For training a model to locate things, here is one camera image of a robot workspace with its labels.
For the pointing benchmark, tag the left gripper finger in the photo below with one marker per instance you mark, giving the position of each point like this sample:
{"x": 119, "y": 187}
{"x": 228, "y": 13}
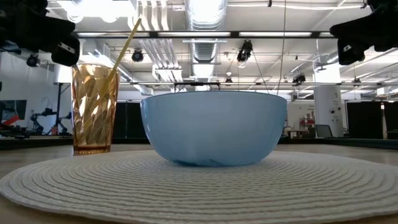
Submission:
{"x": 49, "y": 28}

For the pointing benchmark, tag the red bar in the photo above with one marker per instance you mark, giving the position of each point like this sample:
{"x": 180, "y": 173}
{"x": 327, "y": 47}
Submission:
{"x": 12, "y": 120}

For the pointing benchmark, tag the grey office chair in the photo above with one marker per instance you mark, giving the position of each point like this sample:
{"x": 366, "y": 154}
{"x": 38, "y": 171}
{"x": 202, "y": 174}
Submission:
{"x": 323, "y": 131}

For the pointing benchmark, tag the silver ventilation duct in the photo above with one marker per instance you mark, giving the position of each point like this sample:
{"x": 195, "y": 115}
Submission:
{"x": 205, "y": 51}

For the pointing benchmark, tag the dark wall monitor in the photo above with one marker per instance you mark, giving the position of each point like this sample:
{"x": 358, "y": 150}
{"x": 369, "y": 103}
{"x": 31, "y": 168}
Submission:
{"x": 18, "y": 107}

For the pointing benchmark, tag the slanted silver duct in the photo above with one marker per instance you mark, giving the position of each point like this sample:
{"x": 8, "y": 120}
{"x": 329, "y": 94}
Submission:
{"x": 331, "y": 59}

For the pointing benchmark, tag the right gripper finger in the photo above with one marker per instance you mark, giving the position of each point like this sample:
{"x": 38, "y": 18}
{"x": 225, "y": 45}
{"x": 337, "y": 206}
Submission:
{"x": 357, "y": 29}

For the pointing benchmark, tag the black hanging bracket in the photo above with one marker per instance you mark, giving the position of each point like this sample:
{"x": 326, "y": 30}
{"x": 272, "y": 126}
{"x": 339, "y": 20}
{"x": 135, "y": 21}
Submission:
{"x": 197, "y": 83}

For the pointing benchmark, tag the blue bowl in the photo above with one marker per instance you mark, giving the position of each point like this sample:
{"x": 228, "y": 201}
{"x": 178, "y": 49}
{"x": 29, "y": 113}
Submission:
{"x": 214, "y": 127}

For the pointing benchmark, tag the black cabinet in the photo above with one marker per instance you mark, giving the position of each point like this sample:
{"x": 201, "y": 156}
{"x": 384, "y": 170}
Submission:
{"x": 124, "y": 119}

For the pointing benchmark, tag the yellow straw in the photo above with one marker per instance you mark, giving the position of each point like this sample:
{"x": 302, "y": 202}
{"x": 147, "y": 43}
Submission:
{"x": 126, "y": 43}

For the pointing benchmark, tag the black background robot arm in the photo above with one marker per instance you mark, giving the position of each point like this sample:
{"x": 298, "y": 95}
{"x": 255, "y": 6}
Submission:
{"x": 46, "y": 112}

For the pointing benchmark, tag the black ceiling spotlight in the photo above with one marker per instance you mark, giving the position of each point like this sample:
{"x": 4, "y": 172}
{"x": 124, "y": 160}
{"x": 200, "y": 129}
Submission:
{"x": 299, "y": 79}
{"x": 245, "y": 49}
{"x": 137, "y": 56}
{"x": 32, "y": 60}

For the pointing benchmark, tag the white pillar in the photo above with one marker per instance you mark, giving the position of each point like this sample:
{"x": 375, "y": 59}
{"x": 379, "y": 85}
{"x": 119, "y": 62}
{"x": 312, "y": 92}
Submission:
{"x": 328, "y": 105}

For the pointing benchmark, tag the black partition panel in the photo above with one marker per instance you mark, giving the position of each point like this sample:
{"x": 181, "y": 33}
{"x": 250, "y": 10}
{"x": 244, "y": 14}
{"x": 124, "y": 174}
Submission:
{"x": 363, "y": 119}
{"x": 391, "y": 119}

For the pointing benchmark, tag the amber faceted plastic cup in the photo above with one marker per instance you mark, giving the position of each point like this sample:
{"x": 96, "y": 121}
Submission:
{"x": 91, "y": 124}

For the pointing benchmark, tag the black post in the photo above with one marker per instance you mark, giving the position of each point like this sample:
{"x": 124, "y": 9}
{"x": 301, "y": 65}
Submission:
{"x": 59, "y": 102}

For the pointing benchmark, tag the white woven round placemat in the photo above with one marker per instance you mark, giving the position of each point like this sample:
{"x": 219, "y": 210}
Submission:
{"x": 199, "y": 193}

